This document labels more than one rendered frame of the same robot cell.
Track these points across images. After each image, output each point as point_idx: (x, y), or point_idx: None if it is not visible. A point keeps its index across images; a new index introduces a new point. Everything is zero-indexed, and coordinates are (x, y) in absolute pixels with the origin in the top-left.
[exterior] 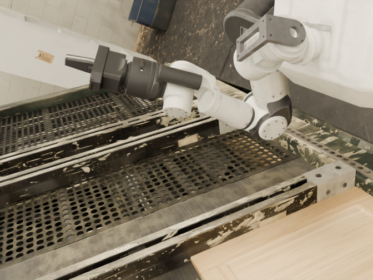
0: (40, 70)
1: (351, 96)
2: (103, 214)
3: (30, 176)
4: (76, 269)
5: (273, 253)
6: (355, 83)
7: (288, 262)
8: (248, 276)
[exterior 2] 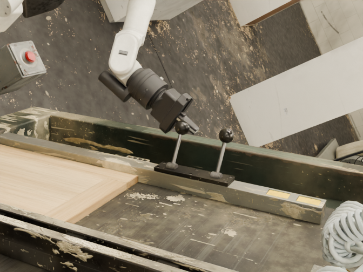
0: None
1: (7, 23)
2: None
3: None
4: (134, 256)
5: (6, 204)
6: (20, 8)
7: (15, 196)
8: (44, 208)
